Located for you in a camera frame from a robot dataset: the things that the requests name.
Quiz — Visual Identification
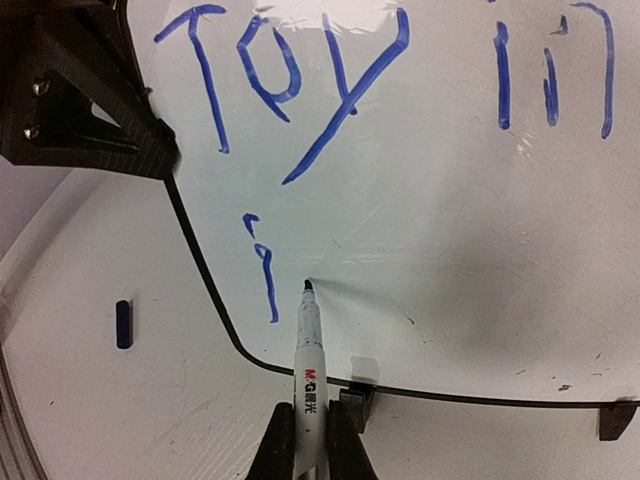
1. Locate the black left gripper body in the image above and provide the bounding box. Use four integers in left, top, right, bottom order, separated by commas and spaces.
0, 0, 151, 156

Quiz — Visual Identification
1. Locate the blue marker cap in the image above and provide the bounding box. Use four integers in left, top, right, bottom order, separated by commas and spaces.
115, 299, 133, 350

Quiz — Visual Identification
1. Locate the blue whiteboard marker pen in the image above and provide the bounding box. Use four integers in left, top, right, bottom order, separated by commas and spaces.
293, 279, 328, 479

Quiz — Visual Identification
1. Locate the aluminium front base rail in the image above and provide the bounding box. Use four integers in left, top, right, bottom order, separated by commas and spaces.
0, 279, 56, 480

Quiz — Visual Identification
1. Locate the black whiteboard stand foot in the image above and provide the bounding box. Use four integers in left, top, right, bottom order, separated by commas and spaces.
339, 382, 375, 434
598, 399, 639, 442

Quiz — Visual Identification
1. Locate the white whiteboard with black frame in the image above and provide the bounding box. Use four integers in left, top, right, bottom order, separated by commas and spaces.
127, 1, 639, 403

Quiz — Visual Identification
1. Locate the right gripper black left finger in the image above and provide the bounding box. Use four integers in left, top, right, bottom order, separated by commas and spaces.
247, 402, 295, 480

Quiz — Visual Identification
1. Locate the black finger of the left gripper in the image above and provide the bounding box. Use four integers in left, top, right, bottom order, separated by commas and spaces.
1, 61, 178, 180

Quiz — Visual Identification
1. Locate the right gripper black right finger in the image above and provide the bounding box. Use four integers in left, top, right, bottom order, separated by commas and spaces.
326, 400, 376, 480

